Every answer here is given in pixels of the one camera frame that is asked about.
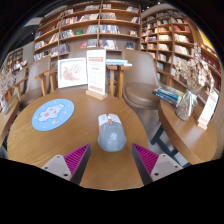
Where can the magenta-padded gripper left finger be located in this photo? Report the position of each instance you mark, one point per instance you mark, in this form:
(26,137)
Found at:
(71,161)

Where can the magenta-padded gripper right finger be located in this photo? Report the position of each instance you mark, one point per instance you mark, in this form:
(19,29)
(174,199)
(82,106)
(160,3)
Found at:
(151,163)

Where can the grey computer mouse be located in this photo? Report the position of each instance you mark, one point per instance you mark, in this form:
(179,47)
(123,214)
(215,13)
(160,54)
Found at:
(112,135)

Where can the round blue mouse pad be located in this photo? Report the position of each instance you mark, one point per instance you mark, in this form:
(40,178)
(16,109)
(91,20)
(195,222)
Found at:
(52,115)

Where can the stack of books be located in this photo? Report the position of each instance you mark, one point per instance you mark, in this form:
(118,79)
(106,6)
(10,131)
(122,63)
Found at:
(168,95)

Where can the brown padded wooden armchair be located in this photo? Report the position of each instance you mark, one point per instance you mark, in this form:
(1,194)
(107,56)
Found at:
(78,53)
(140,86)
(35,80)
(20,83)

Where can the small white sign on stand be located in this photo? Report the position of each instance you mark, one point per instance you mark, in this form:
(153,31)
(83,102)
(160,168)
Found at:
(208,110)

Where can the white framed floral picture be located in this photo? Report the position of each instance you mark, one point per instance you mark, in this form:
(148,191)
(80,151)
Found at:
(72,72)

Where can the white sign on wooden base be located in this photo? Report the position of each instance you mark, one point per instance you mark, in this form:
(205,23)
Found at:
(96,71)

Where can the pile of light blue books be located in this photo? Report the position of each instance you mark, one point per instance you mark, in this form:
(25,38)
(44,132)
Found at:
(117,62)

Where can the distant wooden bookshelf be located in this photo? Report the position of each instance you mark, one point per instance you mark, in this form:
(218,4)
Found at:
(16,61)

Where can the tall wooden bookshelf with books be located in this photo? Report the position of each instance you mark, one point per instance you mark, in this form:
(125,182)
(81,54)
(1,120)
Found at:
(170,40)

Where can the wide wooden bookshelf with books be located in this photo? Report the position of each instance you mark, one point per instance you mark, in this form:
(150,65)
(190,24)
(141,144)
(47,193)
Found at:
(86,30)

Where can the white ceiling vent panel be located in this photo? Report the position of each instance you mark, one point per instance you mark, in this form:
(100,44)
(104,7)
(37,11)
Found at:
(33,21)

